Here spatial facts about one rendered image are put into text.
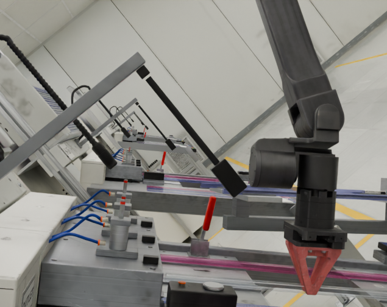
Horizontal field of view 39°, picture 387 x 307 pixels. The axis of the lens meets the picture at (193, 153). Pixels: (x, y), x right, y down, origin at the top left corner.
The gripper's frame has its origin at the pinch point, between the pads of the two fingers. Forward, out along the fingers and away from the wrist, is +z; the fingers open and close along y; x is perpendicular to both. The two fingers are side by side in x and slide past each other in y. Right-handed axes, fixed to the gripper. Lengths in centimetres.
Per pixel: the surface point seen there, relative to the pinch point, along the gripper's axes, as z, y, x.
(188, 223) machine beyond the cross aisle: 56, -454, 33
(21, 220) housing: -8.8, 5.9, -40.8
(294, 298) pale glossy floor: 59, -209, 65
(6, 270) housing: -7.7, 28.2, -37.6
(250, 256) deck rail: -0.5, -19.0, -4.7
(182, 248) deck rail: -1.3, -19.0, -17.2
